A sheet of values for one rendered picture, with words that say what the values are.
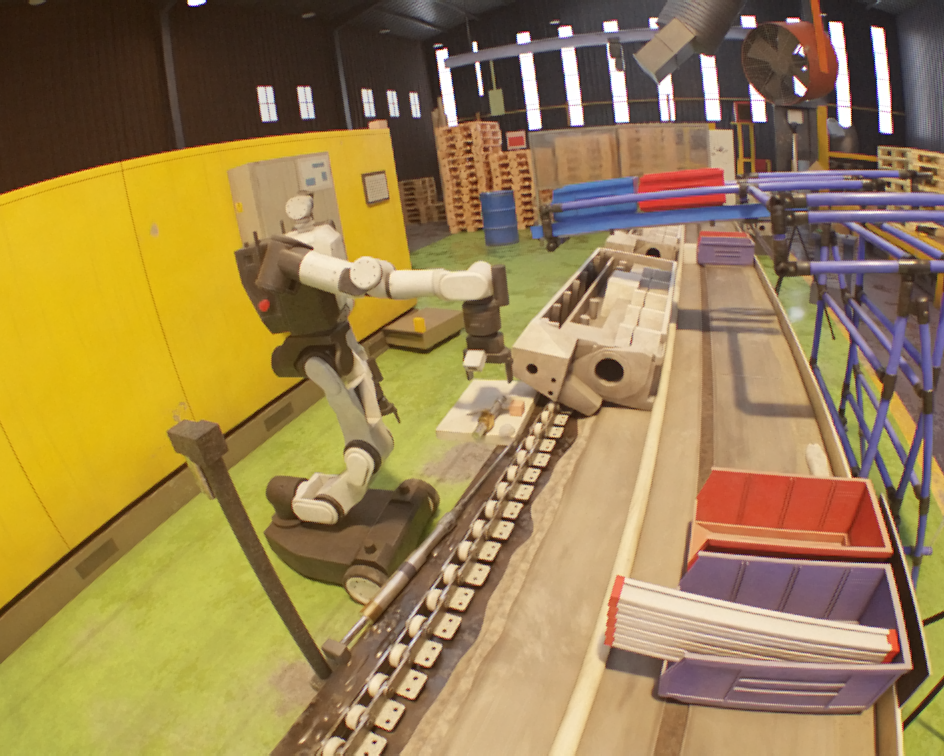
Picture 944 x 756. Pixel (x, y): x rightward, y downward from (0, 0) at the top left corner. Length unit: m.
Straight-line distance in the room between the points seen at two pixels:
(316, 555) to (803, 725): 1.69
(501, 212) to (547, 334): 6.86
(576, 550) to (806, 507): 0.45
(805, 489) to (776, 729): 0.43
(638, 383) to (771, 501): 0.55
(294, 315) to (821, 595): 1.45
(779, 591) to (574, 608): 0.34
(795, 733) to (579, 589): 0.45
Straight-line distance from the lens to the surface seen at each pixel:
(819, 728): 0.83
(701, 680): 0.72
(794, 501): 0.99
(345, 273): 1.21
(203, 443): 0.56
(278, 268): 1.32
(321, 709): 0.82
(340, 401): 1.61
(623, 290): 1.76
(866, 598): 0.89
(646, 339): 1.37
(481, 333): 1.16
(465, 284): 1.11
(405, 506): 2.04
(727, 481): 0.95
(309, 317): 1.51
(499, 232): 8.16
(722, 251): 3.01
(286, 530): 2.16
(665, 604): 0.64
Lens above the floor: 1.44
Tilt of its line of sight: 25 degrees down
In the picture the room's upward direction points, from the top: 8 degrees counter-clockwise
